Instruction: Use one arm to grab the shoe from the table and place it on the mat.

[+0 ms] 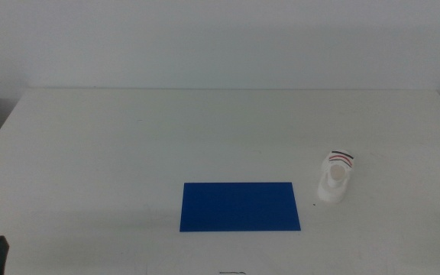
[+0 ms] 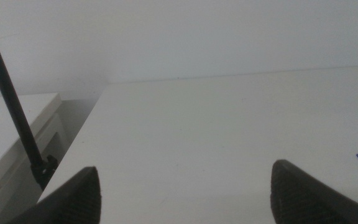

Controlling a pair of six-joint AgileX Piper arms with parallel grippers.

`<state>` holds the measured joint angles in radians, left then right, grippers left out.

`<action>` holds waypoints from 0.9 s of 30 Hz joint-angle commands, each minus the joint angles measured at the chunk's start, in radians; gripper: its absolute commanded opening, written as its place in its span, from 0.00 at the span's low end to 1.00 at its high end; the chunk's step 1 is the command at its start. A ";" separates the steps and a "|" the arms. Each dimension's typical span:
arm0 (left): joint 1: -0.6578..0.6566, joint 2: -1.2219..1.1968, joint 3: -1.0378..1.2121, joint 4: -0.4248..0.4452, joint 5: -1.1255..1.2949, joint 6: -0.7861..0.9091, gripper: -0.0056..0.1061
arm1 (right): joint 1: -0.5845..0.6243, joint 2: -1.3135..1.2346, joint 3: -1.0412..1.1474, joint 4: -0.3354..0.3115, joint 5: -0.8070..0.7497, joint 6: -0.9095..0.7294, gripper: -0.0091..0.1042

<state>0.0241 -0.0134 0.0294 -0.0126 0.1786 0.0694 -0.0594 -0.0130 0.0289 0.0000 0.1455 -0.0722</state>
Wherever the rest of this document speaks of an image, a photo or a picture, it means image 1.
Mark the blue rectangular mat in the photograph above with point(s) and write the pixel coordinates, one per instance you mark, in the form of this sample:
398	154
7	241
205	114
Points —
239	207

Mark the white striped sock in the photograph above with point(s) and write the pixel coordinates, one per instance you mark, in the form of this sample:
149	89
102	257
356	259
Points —
334	189

